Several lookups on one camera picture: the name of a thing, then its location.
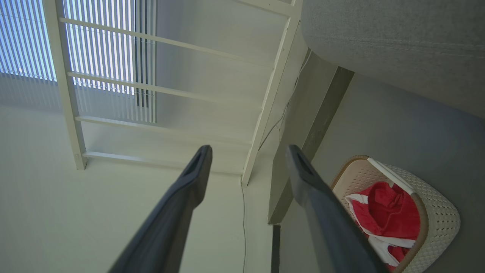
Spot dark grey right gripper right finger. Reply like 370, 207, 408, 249
285, 144, 389, 273

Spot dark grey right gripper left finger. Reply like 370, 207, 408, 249
108, 145, 213, 273

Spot red and white garment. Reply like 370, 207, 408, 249
344, 181, 421, 271

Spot cream woven plastic laundry basket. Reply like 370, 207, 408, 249
330, 155, 461, 273

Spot black baseboard strip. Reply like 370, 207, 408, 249
271, 224, 281, 273

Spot raised concrete step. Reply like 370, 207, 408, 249
268, 49, 355, 225

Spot white wooden railing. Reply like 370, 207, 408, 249
42, 0, 304, 186

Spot grey fabric sofa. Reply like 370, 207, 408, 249
301, 0, 485, 120

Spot white vertical window blinds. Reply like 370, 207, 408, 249
0, 0, 158, 124

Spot thin pale cable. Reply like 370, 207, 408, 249
241, 181, 247, 273

